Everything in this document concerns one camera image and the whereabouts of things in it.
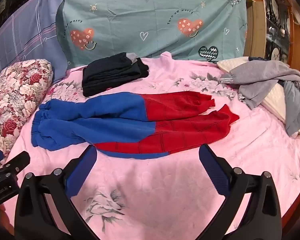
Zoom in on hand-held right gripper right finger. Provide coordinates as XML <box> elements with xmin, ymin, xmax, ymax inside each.
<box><xmin>199</xmin><ymin>144</ymin><xmax>283</xmax><ymax>240</ymax></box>

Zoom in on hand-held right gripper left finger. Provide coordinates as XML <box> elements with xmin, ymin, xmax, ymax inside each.
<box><xmin>14</xmin><ymin>144</ymin><xmax>98</xmax><ymax>240</ymax></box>

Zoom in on blue and red pants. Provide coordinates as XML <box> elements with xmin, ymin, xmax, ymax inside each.
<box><xmin>31</xmin><ymin>91</ymin><xmax>240</xmax><ymax>160</ymax></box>

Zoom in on folded black pants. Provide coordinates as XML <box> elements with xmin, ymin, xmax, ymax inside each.
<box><xmin>82</xmin><ymin>52</ymin><xmax>150</xmax><ymax>97</ymax></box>

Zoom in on pink floral bedsheet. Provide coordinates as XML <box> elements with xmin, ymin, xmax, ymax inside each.
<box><xmin>5</xmin><ymin>51</ymin><xmax>300</xmax><ymax>240</ymax></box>

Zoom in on cream quilted pillow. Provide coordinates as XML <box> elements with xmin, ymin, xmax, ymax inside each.
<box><xmin>217</xmin><ymin>56</ymin><xmax>300</xmax><ymax>142</ymax></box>

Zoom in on grey sweater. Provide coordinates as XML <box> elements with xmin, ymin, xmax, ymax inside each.
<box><xmin>220</xmin><ymin>60</ymin><xmax>300</xmax><ymax>110</ymax></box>

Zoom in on blue-grey garment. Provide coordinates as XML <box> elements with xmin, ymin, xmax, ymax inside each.
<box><xmin>283</xmin><ymin>80</ymin><xmax>300</xmax><ymax>137</ymax></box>

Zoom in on purple plaid pillow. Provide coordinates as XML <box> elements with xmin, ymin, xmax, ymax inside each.
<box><xmin>0</xmin><ymin>0</ymin><xmax>68</xmax><ymax>85</ymax></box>

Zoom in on decorative plate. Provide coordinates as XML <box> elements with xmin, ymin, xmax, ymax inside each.
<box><xmin>269</xmin><ymin>0</ymin><xmax>280</xmax><ymax>18</ymax></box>
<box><xmin>271</xmin><ymin>45</ymin><xmax>283</xmax><ymax>61</ymax></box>

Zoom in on wooden display shelf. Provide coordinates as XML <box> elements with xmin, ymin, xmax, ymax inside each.
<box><xmin>235</xmin><ymin>0</ymin><xmax>300</xmax><ymax>64</ymax></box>

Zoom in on teal heart-print sheet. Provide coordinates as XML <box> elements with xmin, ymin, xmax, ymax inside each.
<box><xmin>55</xmin><ymin>0</ymin><xmax>248</xmax><ymax>67</ymax></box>

